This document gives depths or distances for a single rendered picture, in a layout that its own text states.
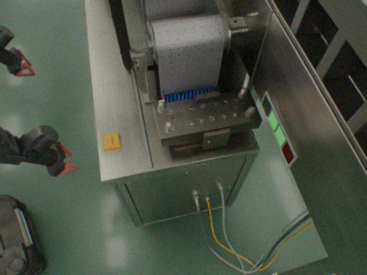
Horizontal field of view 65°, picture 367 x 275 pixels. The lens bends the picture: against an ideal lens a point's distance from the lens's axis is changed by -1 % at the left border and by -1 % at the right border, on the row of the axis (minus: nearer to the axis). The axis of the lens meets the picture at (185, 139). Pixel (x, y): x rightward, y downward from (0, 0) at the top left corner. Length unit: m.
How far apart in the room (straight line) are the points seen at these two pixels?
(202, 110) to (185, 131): 0.12
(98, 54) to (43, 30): 1.81
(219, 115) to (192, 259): 1.10
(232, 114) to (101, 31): 0.90
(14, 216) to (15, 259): 0.29
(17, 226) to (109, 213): 0.54
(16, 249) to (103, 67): 1.10
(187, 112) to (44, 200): 1.41
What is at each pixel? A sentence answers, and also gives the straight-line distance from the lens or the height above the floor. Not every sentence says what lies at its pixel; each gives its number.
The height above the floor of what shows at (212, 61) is 1.18.
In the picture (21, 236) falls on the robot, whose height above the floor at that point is 0.24.
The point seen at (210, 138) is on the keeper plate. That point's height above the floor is 1.00.
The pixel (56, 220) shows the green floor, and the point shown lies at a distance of 2.20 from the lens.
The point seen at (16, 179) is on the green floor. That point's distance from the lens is 2.43.
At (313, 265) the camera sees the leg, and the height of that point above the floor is 0.67.
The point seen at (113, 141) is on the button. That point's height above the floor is 0.92.
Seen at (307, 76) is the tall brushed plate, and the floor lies 1.43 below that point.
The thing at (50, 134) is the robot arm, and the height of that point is 1.25.
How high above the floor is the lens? 1.97
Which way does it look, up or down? 60 degrees down
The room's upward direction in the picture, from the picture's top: 1 degrees clockwise
